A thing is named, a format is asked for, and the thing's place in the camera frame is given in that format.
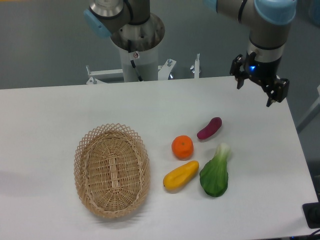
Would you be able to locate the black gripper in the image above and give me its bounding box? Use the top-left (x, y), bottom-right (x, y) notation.
top-left (229, 53), bottom-right (290, 107)

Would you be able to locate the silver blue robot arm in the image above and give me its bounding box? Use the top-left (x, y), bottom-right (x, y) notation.
top-left (83, 0), bottom-right (297, 106)

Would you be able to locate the green bok choy vegetable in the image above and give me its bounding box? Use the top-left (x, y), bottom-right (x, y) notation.
top-left (199, 143), bottom-right (231, 198)

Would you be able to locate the purple sweet potato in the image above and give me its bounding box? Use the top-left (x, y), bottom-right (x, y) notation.
top-left (197, 117), bottom-right (223, 140)

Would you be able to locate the orange tangerine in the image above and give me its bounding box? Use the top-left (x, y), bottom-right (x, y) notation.
top-left (171, 135), bottom-right (194, 160)

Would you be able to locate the yellow mango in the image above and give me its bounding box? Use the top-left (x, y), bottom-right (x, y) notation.
top-left (163, 160), bottom-right (200, 191)

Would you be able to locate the black device at table edge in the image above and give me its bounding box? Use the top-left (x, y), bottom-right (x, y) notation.
top-left (302, 202), bottom-right (320, 229)

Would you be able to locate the woven wicker basket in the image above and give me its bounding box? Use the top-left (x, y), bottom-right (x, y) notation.
top-left (74, 123), bottom-right (151, 219)

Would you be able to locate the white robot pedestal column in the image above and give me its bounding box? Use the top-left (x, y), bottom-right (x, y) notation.
top-left (118, 47), bottom-right (158, 83)

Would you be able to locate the black cable on pedestal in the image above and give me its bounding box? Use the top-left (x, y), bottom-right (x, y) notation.
top-left (127, 39), bottom-right (144, 82)

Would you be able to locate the white metal base frame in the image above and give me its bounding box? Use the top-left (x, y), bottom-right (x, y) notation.
top-left (86, 53), bottom-right (202, 85)

